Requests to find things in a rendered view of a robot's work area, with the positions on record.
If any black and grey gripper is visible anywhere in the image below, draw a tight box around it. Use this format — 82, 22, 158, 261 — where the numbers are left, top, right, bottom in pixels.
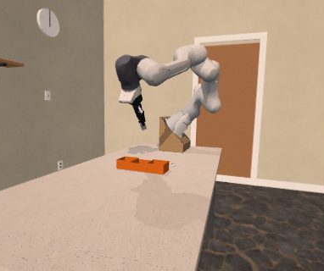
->
129, 93, 147, 131

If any orange three-compartment bin rack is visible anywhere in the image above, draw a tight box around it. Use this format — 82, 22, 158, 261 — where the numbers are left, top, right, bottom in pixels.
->
116, 157, 169, 174

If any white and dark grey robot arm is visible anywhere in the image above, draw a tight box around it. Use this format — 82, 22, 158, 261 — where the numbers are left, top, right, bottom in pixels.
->
115, 45, 221, 138

